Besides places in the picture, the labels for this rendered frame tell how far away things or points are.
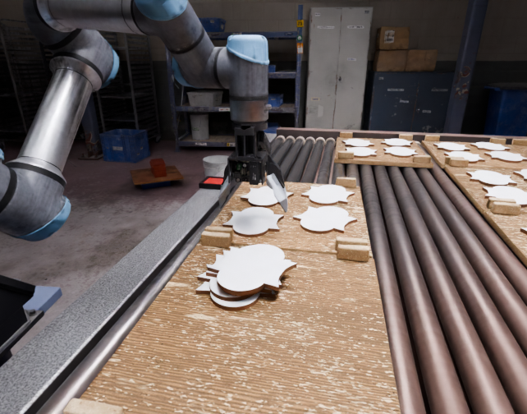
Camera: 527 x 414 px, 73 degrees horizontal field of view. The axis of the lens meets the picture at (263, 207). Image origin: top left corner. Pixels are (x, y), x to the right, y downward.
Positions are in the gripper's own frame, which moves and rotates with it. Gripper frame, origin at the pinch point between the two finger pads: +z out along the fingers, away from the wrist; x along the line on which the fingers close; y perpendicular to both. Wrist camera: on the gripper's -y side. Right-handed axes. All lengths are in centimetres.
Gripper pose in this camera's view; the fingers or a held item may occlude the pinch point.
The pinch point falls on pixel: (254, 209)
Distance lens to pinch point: 80.3
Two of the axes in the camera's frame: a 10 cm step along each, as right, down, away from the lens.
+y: -1.8, 4.0, -9.0
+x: 9.8, 0.7, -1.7
